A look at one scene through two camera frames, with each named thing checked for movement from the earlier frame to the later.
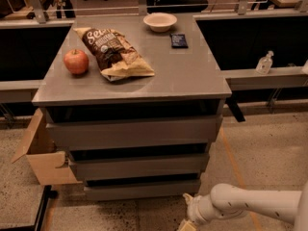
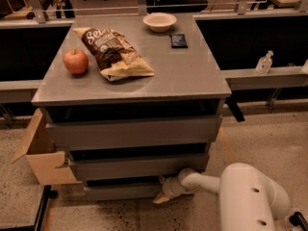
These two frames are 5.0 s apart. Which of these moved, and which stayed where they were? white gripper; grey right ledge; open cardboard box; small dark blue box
Moved: white gripper
Stayed: open cardboard box; grey right ledge; small dark blue box
